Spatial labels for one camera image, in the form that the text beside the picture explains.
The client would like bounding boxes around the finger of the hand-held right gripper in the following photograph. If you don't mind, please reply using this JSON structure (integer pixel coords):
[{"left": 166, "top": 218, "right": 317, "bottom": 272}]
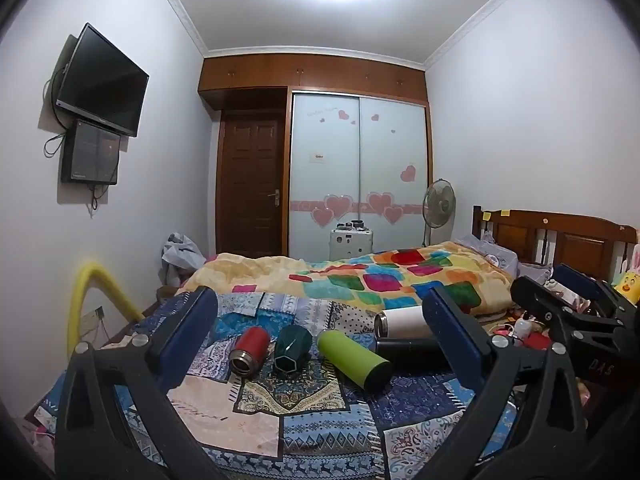
[
  {"left": 551, "top": 262, "right": 638, "bottom": 332},
  {"left": 510, "top": 275, "right": 583, "bottom": 346}
]

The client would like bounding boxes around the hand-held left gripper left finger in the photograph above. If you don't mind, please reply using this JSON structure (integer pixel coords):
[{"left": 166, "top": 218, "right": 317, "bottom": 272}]
[{"left": 54, "top": 286, "right": 236, "bottom": 480}]

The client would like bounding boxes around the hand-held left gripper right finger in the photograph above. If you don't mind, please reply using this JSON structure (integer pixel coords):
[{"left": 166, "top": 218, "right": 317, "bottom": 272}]
[{"left": 421, "top": 285, "right": 592, "bottom": 480}]

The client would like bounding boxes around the black cup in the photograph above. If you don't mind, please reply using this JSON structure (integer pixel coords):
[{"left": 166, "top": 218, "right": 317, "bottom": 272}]
[{"left": 375, "top": 337, "right": 449, "bottom": 362}]

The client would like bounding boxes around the white cup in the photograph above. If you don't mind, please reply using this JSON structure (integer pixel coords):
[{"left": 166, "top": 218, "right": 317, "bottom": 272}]
[{"left": 374, "top": 308, "right": 434, "bottom": 340}]

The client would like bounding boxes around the red cup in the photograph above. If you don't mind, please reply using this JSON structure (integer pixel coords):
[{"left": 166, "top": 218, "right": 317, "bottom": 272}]
[{"left": 229, "top": 326, "right": 271, "bottom": 376}]

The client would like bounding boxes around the lime green cup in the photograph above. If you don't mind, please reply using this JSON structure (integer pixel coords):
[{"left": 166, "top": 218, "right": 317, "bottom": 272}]
[{"left": 317, "top": 330, "right": 394, "bottom": 391}]

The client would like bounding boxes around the dark green faceted cup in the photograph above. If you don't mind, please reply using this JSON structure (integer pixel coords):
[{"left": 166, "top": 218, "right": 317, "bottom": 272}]
[{"left": 272, "top": 325, "right": 315, "bottom": 379}]

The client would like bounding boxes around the wooden headboard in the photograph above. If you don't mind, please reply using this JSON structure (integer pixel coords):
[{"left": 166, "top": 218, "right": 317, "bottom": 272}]
[{"left": 471, "top": 205, "right": 640, "bottom": 283}]

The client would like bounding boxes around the yellow plush toy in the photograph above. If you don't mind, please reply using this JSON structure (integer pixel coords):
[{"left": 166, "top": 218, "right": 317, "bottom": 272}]
[{"left": 612, "top": 245, "right": 640, "bottom": 307}]

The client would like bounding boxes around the grey pillow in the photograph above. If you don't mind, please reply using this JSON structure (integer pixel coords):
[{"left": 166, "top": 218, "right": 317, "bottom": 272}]
[{"left": 452, "top": 234, "right": 554, "bottom": 287}]

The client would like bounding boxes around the grey clothes pile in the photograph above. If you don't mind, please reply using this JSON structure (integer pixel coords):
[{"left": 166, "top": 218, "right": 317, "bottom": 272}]
[{"left": 160, "top": 232, "right": 207, "bottom": 287}]

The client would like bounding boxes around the colourful checked quilt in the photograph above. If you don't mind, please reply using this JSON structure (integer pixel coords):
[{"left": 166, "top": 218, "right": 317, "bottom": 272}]
[{"left": 182, "top": 241, "right": 516, "bottom": 319}]

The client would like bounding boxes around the yellow foam tube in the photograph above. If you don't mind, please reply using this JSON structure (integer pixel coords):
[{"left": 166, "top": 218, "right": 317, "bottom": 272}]
[{"left": 67, "top": 259, "right": 146, "bottom": 357}]

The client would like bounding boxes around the standing fan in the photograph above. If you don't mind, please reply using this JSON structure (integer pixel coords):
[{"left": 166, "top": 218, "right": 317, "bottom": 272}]
[{"left": 421, "top": 178, "right": 457, "bottom": 249}]

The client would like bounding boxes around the blue patchwork bed sheet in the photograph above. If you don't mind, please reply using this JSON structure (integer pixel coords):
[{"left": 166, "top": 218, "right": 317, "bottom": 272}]
[{"left": 37, "top": 290, "right": 521, "bottom": 480}]

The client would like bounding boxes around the brown wooden door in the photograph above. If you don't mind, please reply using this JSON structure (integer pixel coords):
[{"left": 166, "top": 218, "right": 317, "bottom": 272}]
[{"left": 216, "top": 110, "right": 287, "bottom": 259}]

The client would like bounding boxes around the wooden wardrobe with glass doors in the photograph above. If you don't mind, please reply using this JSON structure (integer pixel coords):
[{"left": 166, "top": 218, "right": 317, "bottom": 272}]
[{"left": 197, "top": 53, "right": 434, "bottom": 264}]

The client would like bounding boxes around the wall socket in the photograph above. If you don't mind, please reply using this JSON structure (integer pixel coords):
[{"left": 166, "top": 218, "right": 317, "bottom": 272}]
[{"left": 80, "top": 306, "right": 106, "bottom": 332}]

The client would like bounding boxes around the small black wall monitor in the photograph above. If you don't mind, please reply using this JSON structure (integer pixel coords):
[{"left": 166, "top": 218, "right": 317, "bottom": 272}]
[{"left": 61, "top": 119, "right": 122, "bottom": 186}]

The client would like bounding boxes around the black cable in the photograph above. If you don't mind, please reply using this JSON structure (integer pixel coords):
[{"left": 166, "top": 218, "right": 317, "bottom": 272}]
[{"left": 42, "top": 62, "right": 72, "bottom": 159}]

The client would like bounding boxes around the wall-mounted black television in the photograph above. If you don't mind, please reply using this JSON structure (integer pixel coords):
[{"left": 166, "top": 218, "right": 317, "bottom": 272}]
[{"left": 54, "top": 22, "right": 150, "bottom": 138}]

